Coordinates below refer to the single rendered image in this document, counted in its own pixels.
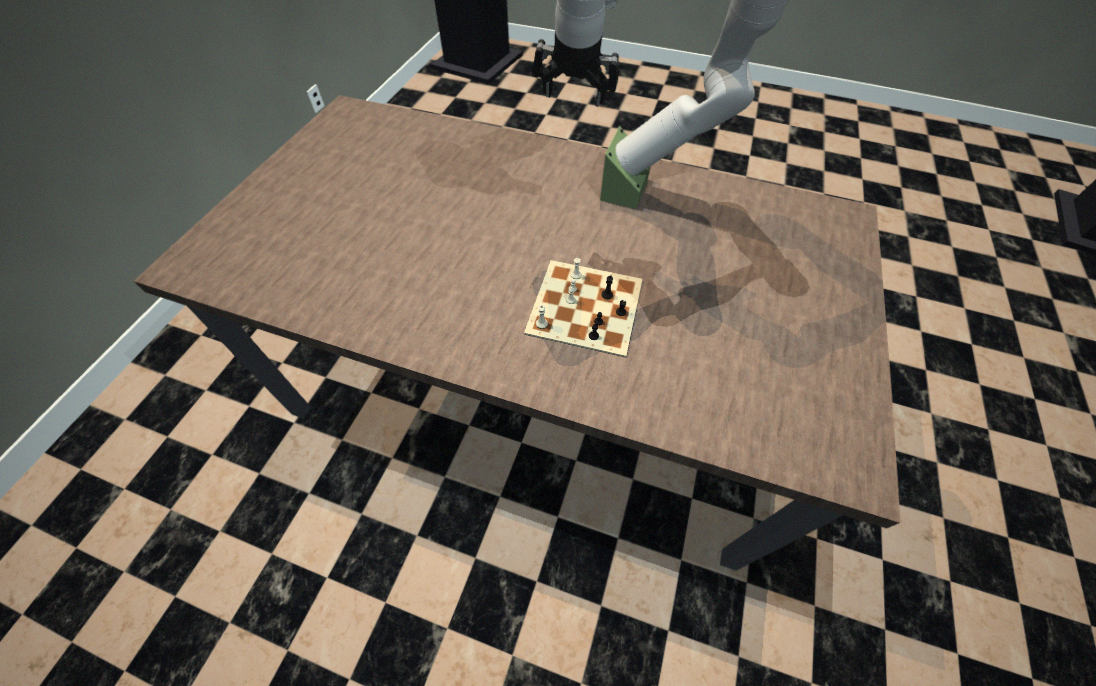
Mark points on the cream and brown chessboard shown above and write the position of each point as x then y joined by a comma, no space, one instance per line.
572,323

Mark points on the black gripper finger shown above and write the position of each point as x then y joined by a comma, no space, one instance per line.
549,72
611,64

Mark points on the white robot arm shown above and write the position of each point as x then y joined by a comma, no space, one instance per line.
727,80

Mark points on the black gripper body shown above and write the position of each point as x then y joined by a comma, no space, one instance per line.
574,55

